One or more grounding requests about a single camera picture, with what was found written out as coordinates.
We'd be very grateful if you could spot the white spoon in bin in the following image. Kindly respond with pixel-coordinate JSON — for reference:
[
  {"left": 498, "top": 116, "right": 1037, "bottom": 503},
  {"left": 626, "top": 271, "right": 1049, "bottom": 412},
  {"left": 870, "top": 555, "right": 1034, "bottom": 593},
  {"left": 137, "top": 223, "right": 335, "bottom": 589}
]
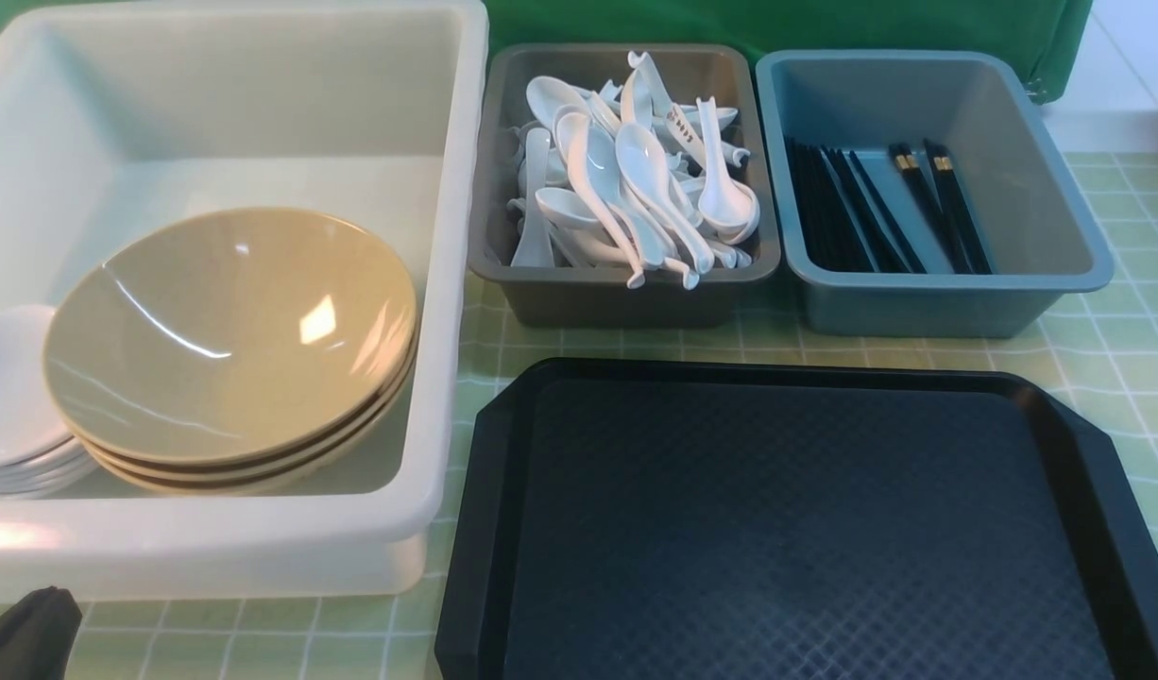
[{"left": 615, "top": 122, "right": 716, "bottom": 275}]

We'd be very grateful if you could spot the white ceramic soup spoon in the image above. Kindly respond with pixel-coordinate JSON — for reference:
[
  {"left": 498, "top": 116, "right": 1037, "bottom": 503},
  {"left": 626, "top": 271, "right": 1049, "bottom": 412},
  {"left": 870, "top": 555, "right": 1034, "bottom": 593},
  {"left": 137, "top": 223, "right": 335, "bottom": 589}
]
[{"left": 696, "top": 98, "right": 758, "bottom": 244}]

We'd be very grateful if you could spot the beige bowl stack in tub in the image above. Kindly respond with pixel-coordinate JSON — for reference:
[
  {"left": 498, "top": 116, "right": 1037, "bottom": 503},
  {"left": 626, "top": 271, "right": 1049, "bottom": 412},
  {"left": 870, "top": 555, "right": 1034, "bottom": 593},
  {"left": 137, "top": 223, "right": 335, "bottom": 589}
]
[{"left": 69, "top": 321, "right": 422, "bottom": 497}]

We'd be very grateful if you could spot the teal plastic chopstick bin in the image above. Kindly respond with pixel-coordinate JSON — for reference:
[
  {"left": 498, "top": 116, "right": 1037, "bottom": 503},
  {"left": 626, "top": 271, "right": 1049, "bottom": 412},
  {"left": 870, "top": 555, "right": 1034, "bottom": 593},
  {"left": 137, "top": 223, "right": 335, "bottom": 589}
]
[{"left": 756, "top": 50, "right": 1114, "bottom": 337}]

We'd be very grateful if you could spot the white spoon with lettering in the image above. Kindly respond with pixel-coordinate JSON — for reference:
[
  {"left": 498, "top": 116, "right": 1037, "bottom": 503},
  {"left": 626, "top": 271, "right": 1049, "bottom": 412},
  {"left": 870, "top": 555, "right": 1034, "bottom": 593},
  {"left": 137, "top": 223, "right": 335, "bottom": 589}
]
[{"left": 626, "top": 51, "right": 706, "bottom": 168}]

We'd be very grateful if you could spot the black serving tray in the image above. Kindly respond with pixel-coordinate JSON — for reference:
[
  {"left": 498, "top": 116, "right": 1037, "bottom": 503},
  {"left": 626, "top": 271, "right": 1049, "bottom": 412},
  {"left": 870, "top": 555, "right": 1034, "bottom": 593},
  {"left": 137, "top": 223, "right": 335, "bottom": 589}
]
[{"left": 434, "top": 358, "right": 1158, "bottom": 679}]

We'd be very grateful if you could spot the white dish stack in tub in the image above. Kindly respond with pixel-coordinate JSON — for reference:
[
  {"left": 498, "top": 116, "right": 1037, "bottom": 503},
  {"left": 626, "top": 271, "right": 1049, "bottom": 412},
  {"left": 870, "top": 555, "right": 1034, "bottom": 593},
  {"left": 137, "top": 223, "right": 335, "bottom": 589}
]
[{"left": 0, "top": 304, "right": 98, "bottom": 500}]

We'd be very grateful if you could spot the beige noodle bowl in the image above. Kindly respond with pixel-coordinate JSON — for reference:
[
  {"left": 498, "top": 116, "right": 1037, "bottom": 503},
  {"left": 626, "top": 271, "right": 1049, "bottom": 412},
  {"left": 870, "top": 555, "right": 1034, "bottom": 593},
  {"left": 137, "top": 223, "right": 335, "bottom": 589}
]
[{"left": 41, "top": 207, "right": 419, "bottom": 465}]

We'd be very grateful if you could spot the black chopsticks pile in bin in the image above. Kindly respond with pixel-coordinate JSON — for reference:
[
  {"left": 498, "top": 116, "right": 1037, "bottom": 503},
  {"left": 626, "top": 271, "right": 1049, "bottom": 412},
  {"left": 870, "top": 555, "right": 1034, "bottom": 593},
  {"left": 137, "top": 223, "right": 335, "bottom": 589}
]
[{"left": 785, "top": 136, "right": 928, "bottom": 275}]

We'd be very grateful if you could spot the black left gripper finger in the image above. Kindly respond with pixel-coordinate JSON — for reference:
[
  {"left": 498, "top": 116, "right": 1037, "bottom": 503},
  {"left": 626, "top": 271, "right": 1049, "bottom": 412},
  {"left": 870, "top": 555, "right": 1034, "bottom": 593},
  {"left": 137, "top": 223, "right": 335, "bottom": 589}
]
[{"left": 0, "top": 586, "right": 82, "bottom": 679}]

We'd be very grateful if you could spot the black chopstick gold band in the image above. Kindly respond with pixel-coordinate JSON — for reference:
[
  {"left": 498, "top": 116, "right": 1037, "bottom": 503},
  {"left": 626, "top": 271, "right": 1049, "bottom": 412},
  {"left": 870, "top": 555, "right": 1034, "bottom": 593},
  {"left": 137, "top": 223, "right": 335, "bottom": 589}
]
[
  {"left": 889, "top": 142, "right": 972, "bottom": 275},
  {"left": 923, "top": 138, "right": 994, "bottom": 275}
]

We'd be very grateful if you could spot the grey plastic spoon bin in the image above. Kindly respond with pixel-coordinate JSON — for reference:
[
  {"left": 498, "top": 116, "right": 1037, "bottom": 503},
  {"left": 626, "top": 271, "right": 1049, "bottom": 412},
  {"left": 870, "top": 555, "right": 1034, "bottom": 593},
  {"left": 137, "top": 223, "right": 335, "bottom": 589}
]
[{"left": 469, "top": 43, "right": 783, "bottom": 329}]

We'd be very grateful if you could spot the large white plastic tub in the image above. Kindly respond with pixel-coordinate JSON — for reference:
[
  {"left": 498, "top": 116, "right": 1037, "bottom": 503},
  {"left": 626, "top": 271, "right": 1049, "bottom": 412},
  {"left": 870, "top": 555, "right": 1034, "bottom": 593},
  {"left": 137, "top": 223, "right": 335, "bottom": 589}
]
[{"left": 0, "top": 1, "right": 488, "bottom": 604}]

